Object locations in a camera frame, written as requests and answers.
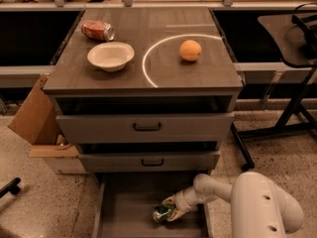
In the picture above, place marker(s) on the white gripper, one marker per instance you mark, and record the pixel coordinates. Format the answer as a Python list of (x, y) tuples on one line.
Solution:
[(181, 200)]

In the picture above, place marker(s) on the green soda can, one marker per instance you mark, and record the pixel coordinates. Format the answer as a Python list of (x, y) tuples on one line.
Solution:
[(161, 213)]

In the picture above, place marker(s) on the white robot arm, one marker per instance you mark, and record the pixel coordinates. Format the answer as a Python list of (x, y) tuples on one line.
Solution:
[(259, 207)]

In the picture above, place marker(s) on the middle grey drawer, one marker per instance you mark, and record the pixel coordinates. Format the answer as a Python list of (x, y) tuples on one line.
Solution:
[(149, 162)]

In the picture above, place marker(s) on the grey drawer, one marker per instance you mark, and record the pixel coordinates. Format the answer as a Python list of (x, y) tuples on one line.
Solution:
[(149, 162), (142, 128)]

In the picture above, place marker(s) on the bottom open drawer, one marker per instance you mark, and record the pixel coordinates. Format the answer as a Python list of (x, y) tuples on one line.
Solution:
[(126, 202)]

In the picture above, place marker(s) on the top grey drawer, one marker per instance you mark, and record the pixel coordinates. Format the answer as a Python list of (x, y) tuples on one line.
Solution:
[(142, 128)]

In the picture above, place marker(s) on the grey drawer cabinet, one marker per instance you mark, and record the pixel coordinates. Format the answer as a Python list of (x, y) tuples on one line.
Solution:
[(156, 81)]

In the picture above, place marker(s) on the red soda can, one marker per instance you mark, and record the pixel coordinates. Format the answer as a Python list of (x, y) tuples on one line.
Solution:
[(98, 30)]

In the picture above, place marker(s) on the orange fruit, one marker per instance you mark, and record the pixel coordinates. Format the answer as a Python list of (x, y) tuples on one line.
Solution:
[(190, 50)]

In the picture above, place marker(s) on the brown cardboard box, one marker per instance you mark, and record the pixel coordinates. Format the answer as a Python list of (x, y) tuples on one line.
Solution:
[(35, 122)]

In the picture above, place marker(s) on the white paper bowl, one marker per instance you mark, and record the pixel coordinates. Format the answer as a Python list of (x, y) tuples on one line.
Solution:
[(111, 57)]

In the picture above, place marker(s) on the black chair leg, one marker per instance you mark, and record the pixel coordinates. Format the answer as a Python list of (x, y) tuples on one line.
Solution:
[(11, 187)]

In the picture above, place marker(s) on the black stand with table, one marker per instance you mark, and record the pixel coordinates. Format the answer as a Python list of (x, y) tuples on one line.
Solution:
[(295, 35)]

